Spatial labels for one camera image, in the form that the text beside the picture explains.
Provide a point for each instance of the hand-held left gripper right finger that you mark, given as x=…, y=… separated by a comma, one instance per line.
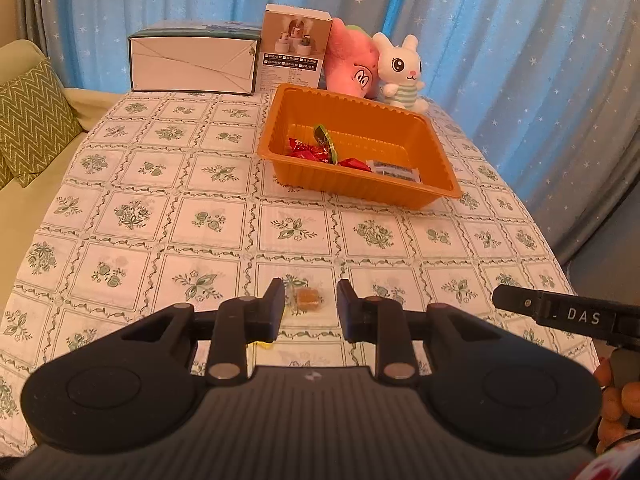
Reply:
x=345, y=310

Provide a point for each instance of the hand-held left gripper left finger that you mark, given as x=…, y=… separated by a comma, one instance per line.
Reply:
x=275, y=310

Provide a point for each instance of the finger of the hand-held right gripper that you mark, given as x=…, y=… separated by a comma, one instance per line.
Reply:
x=515, y=301

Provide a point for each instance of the clear-wrapped caramel candy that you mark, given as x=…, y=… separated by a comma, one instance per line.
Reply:
x=306, y=300

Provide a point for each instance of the long red snack packet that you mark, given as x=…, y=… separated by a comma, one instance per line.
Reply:
x=352, y=164

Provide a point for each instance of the clear packet with dark print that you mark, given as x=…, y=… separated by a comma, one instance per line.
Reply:
x=395, y=170

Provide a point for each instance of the shiny red candy packet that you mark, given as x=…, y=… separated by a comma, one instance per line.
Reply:
x=302, y=152

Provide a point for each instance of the orange plastic tray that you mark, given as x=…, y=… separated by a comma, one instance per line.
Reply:
x=380, y=142

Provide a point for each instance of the clear plastic packet green edge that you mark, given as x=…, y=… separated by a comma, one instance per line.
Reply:
x=325, y=140

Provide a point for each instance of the person's right hand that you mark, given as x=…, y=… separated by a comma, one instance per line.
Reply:
x=612, y=410

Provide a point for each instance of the small yellow wrapper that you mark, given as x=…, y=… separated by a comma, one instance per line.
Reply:
x=264, y=344

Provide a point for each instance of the grey curtain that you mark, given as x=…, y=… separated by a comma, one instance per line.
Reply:
x=615, y=220
x=42, y=10

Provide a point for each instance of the red and white printed clothing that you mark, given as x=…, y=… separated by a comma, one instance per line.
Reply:
x=610, y=465

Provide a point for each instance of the green floral tablecloth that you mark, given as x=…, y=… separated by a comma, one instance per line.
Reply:
x=150, y=210

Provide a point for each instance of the white rabbit plush toy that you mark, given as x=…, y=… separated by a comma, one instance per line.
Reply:
x=400, y=70

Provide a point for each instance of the pink plush toy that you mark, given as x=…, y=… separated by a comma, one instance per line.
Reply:
x=350, y=60

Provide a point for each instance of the brown and white carton box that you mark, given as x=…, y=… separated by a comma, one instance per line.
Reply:
x=290, y=60

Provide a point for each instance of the white box with teal top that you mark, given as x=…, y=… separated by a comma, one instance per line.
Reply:
x=190, y=65

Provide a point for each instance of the beige sofa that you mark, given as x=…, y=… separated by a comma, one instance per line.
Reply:
x=30, y=220

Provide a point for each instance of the blue star curtain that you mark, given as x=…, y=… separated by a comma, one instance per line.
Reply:
x=475, y=35

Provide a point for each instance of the green zigzag cushion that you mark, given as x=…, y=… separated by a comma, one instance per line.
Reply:
x=30, y=120

